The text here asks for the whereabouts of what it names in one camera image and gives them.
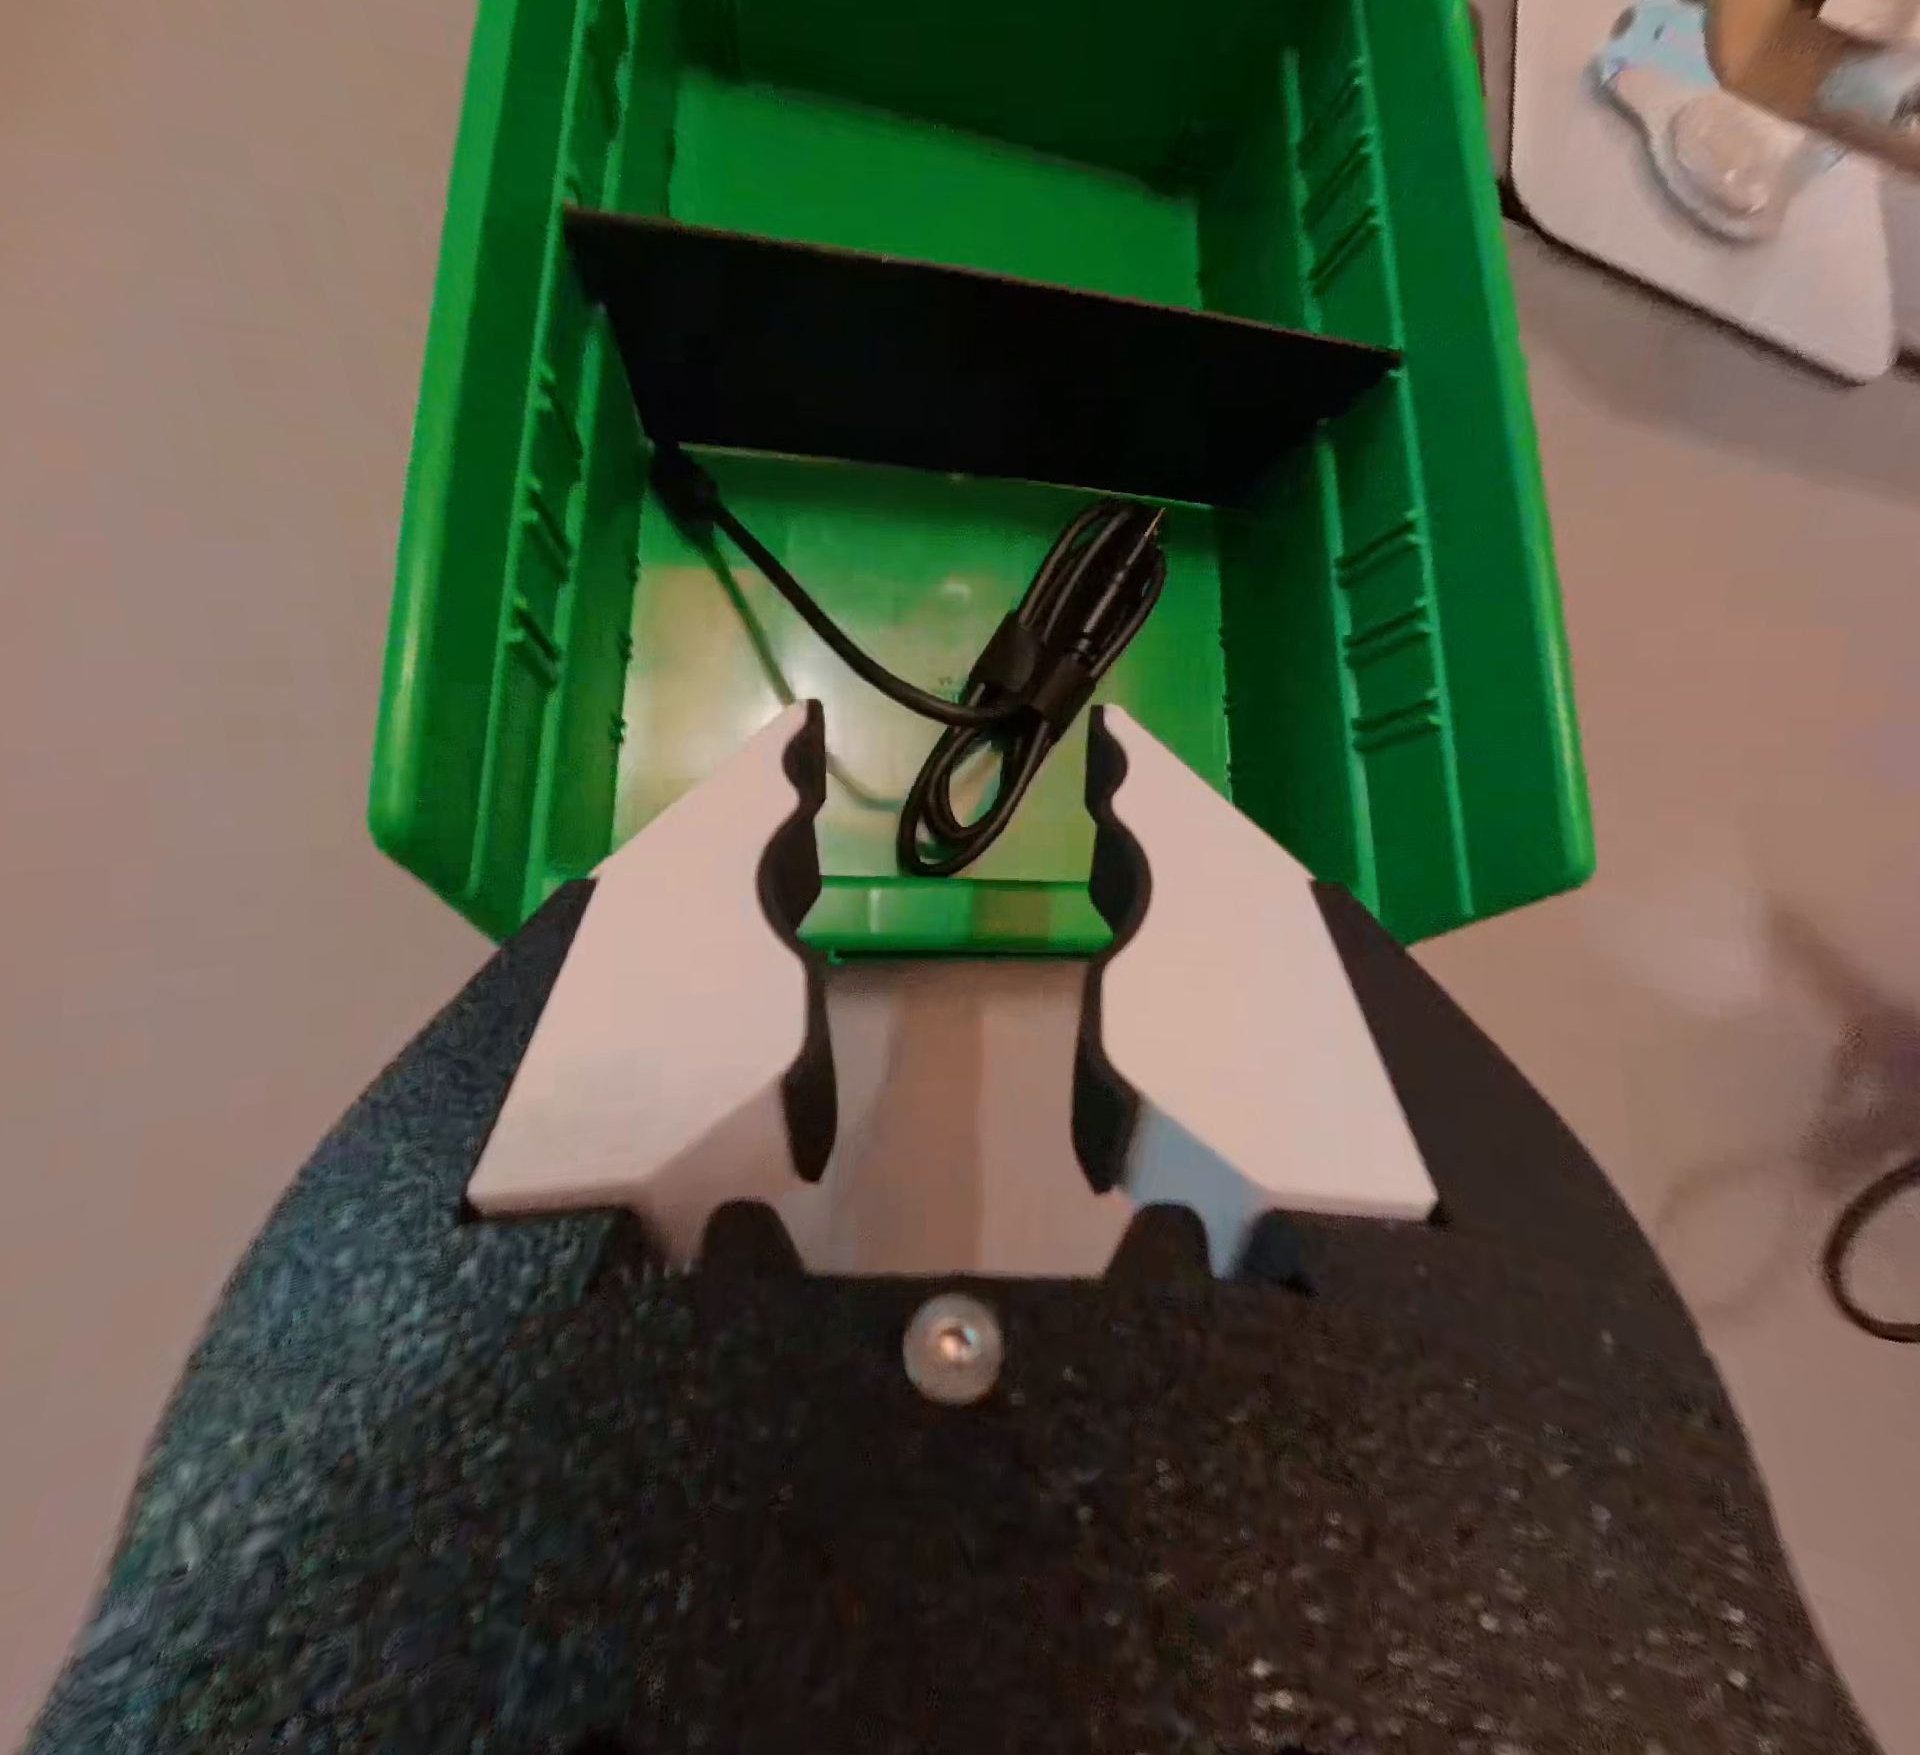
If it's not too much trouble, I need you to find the black hub cable grey plug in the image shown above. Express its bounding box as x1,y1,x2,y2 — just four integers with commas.
1819,1152,1920,1340

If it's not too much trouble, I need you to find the black bin divider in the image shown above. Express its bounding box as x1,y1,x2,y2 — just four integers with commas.
563,210,1406,508

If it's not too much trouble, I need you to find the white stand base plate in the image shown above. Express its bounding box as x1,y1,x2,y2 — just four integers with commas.
1507,0,1920,386

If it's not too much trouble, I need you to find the grey desk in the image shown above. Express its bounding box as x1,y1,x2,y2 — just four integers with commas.
0,0,1920,1713

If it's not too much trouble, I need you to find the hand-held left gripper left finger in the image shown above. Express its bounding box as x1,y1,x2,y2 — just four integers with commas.
462,700,831,1269

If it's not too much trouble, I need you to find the green plastic bin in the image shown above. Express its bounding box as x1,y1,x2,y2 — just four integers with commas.
368,0,1595,965

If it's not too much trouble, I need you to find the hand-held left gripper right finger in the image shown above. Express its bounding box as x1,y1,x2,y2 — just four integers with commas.
1077,703,1444,1281

